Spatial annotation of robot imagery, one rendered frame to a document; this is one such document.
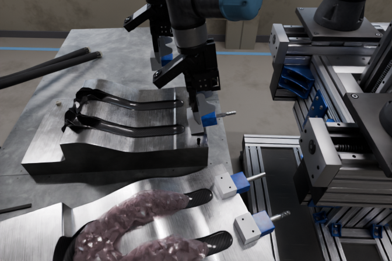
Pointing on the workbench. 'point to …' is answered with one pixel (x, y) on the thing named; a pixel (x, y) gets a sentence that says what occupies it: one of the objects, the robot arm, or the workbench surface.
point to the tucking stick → (15, 208)
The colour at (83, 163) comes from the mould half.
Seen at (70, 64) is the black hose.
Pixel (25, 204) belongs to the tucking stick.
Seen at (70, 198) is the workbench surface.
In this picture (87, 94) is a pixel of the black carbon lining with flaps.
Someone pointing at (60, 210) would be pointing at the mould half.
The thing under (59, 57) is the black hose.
